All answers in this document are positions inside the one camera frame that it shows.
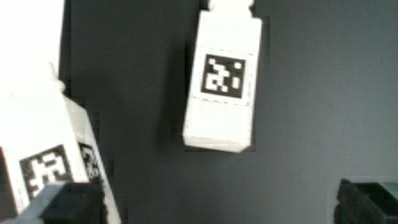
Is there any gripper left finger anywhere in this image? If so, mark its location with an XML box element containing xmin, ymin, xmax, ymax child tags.
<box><xmin>17</xmin><ymin>181</ymin><xmax>111</xmax><ymax>224</ymax></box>

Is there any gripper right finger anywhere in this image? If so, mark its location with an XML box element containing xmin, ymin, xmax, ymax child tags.
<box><xmin>335</xmin><ymin>179</ymin><xmax>398</xmax><ymax>224</ymax></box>

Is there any white table leg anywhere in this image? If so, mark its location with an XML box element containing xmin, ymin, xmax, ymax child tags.
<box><xmin>184</xmin><ymin>0</ymin><xmax>264</xmax><ymax>153</ymax></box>
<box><xmin>0</xmin><ymin>61</ymin><xmax>123</xmax><ymax>224</ymax></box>

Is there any white square tabletop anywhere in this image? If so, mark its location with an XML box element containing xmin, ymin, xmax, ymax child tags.
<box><xmin>0</xmin><ymin>0</ymin><xmax>67</xmax><ymax>92</ymax></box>

